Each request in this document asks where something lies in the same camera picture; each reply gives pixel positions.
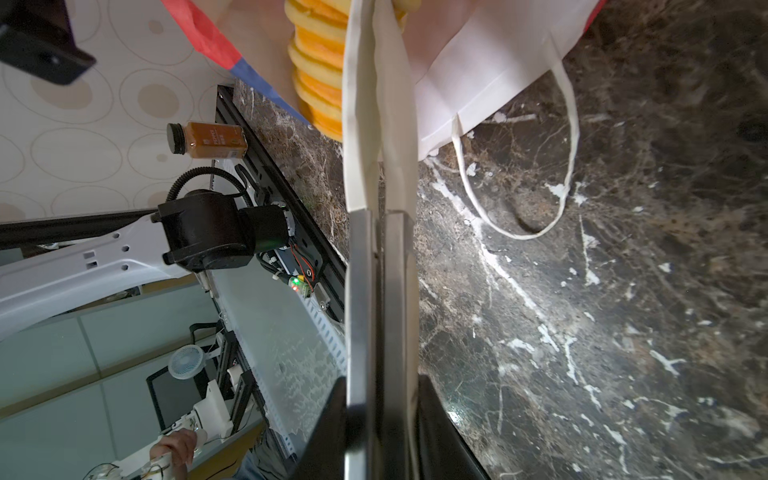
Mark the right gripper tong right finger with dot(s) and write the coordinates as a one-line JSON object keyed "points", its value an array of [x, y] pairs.
{"points": [[399, 136]]}

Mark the ridged fake bread stack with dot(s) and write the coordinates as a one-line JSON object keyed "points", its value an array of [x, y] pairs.
{"points": [[316, 51]]}

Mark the red paper gift bag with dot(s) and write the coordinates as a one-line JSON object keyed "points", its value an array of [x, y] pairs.
{"points": [[467, 58]]}

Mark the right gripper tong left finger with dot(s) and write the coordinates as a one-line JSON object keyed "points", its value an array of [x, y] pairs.
{"points": [[361, 143]]}

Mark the small brown bottle black cap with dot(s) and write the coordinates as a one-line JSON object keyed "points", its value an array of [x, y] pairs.
{"points": [[207, 140]]}

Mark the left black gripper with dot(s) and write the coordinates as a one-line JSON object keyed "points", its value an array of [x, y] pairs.
{"points": [[37, 38]]}

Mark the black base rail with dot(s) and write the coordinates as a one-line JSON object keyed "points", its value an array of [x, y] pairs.
{"points": [[286, 307]]}

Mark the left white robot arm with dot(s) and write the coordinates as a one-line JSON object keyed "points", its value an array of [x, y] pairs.
{"points": [[94, 97]]}

